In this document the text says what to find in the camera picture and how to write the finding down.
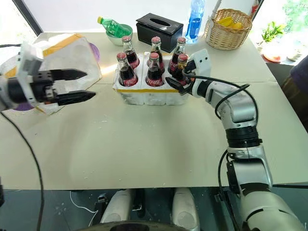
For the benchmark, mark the person in dark clothing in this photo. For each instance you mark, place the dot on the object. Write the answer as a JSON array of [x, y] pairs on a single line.
[[297, 81]]

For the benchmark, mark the wicker basket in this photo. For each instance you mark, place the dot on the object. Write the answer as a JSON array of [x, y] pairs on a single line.
[[226, 37]]

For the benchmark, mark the green bowl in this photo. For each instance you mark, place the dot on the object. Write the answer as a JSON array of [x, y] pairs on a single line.
[[118, 41]]

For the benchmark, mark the yellow fruit in basket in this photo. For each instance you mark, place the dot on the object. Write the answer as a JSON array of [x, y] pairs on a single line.
[[228, 22]]

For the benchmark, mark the white robot leg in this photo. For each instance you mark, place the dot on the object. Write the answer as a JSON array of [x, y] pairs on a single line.
[[185, 209], [118, 207]]

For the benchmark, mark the white left robot leg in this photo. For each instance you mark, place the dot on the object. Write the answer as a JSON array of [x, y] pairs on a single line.
[[118, 207]]

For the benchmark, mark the white right robot leg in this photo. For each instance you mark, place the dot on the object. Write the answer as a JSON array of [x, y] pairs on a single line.
[[185, 209]]

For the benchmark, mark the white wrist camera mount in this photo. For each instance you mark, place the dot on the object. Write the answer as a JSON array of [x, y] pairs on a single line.
[[27, 63], [201, 63]]

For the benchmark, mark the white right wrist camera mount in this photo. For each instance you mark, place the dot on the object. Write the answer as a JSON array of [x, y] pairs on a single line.
[[201, 63]]

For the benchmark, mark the white styrofoam crate yellow tape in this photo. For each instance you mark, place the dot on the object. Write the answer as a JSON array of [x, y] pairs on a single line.
[[151, 97]]

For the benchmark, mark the green plastic soda bottle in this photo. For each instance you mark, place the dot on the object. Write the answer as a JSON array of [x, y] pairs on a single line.
[[113, 26]]

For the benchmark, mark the glass cola bottle red cap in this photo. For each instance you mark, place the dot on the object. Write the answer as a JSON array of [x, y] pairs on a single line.
[[154, 75], [156, 47], [132, 57], [181, 68], [176, 55], [126, 75]]

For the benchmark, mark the black tissue box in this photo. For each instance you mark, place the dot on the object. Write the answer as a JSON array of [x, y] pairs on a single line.
[[156, 33]]

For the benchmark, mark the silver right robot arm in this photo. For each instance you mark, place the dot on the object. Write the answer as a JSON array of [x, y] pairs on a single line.
[[240, 113]]

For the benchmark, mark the red dish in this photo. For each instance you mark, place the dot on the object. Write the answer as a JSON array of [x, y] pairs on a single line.
[[273, 58]]

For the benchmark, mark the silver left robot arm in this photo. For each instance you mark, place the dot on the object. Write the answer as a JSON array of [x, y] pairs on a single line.
[[9, 92]]

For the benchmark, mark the black object at table side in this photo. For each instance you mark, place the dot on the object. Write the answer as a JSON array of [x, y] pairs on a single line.
[[1, 192]]

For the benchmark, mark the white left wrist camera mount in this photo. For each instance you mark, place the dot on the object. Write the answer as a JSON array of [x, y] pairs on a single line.
[[27, 63]]

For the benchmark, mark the dark window frame post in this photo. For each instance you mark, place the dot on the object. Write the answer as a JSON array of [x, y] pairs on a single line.
[[27, 15]]

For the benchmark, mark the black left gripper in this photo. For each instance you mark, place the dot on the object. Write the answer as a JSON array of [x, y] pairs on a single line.
[[42, 83]]

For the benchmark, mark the green potted plant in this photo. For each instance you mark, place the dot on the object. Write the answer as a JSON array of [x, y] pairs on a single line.
[[272, 31]]

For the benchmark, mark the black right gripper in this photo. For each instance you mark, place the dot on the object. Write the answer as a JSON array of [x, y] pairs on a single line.
[[191, 67]]

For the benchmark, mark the blue plastic water bottle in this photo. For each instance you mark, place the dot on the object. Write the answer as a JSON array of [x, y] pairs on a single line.
[[194, 26]]

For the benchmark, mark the purple plate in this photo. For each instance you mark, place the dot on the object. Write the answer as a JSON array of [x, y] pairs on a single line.
[[95, 51]]

